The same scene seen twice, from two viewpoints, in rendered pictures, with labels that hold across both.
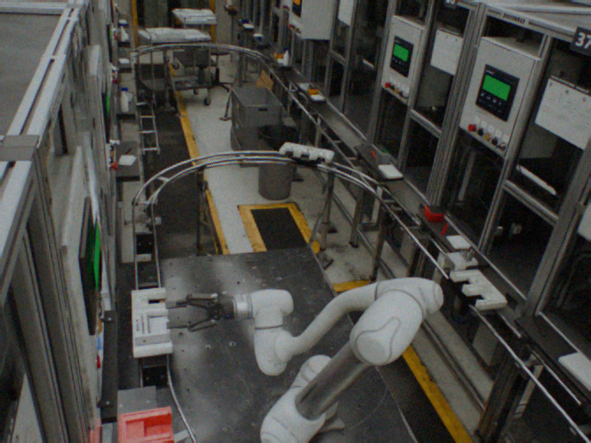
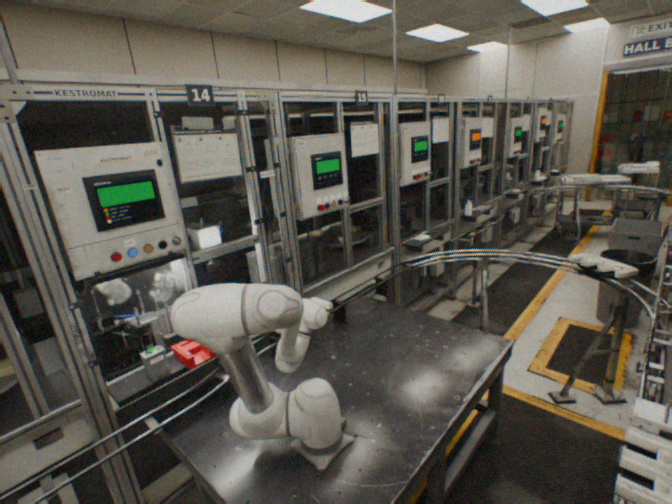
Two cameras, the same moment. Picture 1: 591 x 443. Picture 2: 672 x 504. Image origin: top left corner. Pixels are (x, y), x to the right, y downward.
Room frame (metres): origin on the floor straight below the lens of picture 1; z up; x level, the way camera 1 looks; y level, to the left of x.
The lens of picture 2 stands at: (1.00, -1.17, 1.81)
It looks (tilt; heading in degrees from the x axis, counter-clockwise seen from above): 18 degrees down; 63
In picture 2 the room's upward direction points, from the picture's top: 5 degrees counter-clockwise
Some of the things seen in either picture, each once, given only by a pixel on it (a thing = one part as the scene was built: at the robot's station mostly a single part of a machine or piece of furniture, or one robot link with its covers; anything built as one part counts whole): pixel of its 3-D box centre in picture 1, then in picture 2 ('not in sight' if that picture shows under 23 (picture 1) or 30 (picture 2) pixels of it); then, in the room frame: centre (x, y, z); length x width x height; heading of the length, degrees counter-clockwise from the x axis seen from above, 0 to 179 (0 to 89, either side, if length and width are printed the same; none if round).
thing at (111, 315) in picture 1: (107, 357); (139, 265); (0.92, 0.42, 1.37); 0.36 x 0.04 x 0.04; 19
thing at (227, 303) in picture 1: (220, 309); not in sight; (1.42, 0.23, 1.12); 0.09 x 0.07 x 0.08; 109
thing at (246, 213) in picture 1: (280, 232); (583, 351); (3.79, 0.12, 0.01); 1.00 x 0.55 x 0.01; 19
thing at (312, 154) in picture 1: (306, 156); (600, 267); (3.50, -0.03, 0.84); 0.37 x 0.14 x 0.10; 77
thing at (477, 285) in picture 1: (470, 286); (653, 462); (2.12, -0.88, 0.84); 0.37 x 0.14 x 0.10; 19
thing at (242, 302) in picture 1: (241, 307); not in sight; (1.45, 0.16, 1.12); 0.09 x 0.06 x 0.09; 19
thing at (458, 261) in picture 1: (461, 258); (661, 415); (2.23, -0.84, 0.92); 0.13 x 0.10 x 0.09; 109
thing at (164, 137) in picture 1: (165, 127); (555, 250); (5.88, 1.63, 0.01); 5.85 x 0.59 x 0.01; 19
